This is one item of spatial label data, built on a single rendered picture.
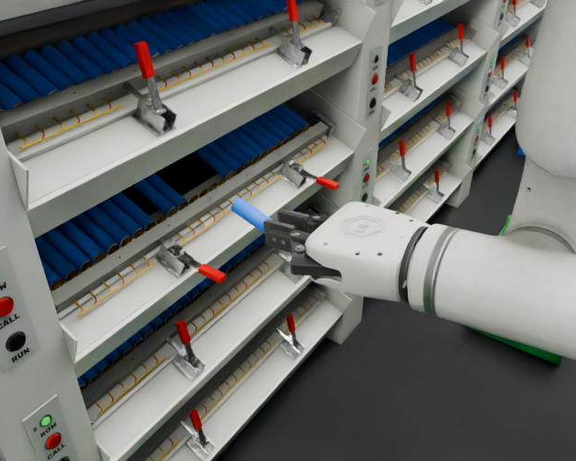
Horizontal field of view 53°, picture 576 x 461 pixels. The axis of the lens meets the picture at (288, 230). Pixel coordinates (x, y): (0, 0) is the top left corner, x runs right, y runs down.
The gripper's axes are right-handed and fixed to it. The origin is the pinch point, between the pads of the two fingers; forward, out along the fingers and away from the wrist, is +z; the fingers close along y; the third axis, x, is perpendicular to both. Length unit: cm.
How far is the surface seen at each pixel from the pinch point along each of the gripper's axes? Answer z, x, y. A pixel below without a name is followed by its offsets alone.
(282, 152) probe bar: 18.6, 3.5, -24.5
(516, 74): 18, 27, -151
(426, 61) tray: 20, 5, -84
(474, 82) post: 18, 17, -110
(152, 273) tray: 17.2, 7.1, 6.3
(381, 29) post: 11.8, -10.8, -45.9
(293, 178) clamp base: 15.6, 6.8, -22.7
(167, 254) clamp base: 16.3, 5.4, 4.0
